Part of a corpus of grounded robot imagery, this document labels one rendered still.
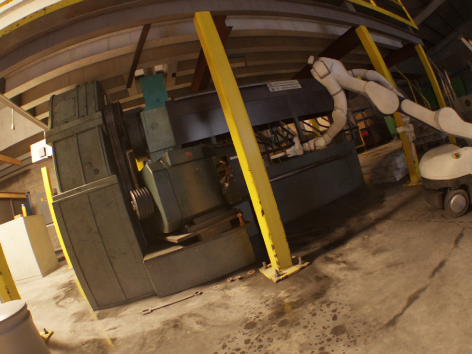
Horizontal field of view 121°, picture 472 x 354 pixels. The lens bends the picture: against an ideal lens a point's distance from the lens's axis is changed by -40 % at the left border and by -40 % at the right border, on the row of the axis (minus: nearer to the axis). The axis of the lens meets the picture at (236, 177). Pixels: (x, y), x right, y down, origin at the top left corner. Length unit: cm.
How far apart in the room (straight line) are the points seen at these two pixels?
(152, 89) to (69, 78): 87
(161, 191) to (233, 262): 66
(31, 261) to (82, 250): 262
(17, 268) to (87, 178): 309
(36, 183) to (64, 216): 660
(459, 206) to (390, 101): 73
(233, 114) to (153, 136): 111
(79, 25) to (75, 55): 47
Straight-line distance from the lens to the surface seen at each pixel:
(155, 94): 232
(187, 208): 138
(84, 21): 172
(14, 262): 447
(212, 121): 220
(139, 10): 167
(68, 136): 178
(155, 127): 217
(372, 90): 146
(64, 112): 188
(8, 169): 886
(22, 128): 725
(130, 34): 208
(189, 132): 213
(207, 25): 152
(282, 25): 253
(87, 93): 189
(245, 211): 216
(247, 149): 118
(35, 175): 829
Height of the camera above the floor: 61
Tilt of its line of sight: level
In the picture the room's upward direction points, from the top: 18 degrees counter-clockwise
